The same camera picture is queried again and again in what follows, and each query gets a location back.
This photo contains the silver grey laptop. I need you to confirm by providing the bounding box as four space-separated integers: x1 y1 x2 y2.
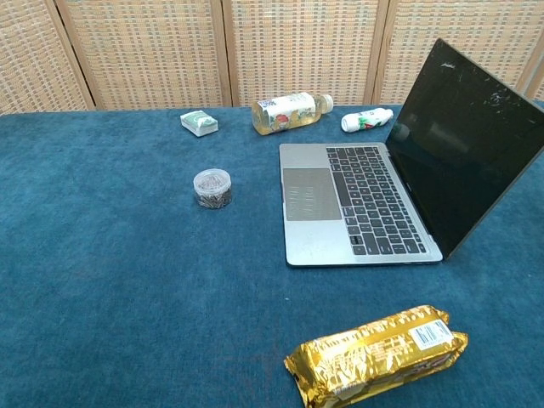
279 37 544 268

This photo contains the yellow tea bottle with label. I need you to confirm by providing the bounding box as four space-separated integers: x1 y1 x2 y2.
251 92 335 137

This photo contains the green and white card box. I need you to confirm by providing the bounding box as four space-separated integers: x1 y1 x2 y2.
179 110 219 138

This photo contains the small white plastic bottle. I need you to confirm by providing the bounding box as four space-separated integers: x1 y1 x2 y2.
340 107 394 133

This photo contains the blue carpet table cover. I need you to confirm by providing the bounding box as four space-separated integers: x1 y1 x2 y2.
0 100 544 408

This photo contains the gold foil snack packet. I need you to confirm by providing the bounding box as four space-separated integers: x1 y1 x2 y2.
283 303 469 408

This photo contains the woven wooden folding screen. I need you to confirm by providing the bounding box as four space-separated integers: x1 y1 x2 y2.
0 0 544 116

